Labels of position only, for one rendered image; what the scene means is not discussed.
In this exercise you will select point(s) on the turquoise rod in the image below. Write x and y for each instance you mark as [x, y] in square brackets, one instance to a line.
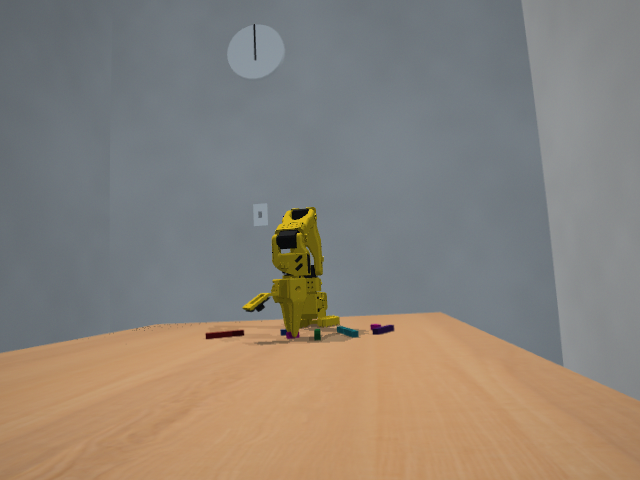
[347, 331]

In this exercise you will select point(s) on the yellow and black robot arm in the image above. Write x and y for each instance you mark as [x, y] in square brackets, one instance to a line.
[298, 231]

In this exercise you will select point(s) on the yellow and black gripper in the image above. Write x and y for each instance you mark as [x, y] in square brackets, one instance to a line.
[292, 302]

